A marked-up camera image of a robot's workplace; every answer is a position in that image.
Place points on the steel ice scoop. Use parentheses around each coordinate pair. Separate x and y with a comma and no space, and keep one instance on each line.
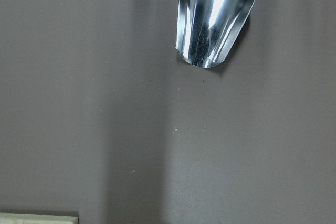
(208,29)

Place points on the wooden cutting board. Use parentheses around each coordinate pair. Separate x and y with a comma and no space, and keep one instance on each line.
(33,218)

